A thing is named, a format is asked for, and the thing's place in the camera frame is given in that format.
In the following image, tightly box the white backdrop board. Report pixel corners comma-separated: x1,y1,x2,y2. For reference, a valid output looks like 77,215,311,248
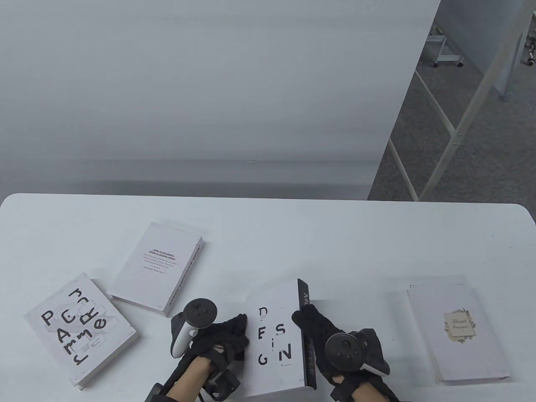
0,0,442,201

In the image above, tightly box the white and black right controller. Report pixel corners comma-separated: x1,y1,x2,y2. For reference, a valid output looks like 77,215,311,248
325,329,391,375

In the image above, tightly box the white metal support frame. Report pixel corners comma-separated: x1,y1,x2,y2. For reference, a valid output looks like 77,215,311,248
387,0,536,201

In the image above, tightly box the white and black left controller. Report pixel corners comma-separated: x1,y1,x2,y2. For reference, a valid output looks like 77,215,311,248
170,298,218,358

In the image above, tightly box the grey caster wheel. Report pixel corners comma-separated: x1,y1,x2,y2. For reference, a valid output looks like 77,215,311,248
521,36,536,66

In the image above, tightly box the person's right hand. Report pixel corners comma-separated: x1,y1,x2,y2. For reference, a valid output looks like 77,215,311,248
292,301,391,389

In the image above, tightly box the white wheeled base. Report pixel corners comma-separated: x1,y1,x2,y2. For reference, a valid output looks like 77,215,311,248
427,25,464,68

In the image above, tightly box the grey partition panel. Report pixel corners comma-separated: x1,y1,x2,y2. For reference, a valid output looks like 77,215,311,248
440,0,536,101

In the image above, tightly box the white book red-lined spine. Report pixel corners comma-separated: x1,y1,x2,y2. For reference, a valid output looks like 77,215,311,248
107,222,204,317

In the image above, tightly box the white book overlapping letters print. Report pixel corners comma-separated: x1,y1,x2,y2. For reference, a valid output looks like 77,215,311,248
24,272,139,388

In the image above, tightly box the person's right forearm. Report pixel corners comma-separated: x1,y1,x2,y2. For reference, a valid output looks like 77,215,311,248
352,383,390,402

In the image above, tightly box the white book floral label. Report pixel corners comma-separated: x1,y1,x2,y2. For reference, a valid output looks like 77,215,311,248
407,276,511,384

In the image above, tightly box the white book black spine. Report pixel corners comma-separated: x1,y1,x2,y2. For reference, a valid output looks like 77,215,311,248
244,278,317,397

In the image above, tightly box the white and black controller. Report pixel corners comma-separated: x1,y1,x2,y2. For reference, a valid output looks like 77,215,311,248
170,298,218,358
325,329,391,375

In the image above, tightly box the person's left hand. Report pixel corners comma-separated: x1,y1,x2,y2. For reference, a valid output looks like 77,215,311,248
183,313,250,372

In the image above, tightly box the person's left forearm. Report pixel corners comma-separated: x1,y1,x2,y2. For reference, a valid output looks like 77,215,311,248
165,360,210,402

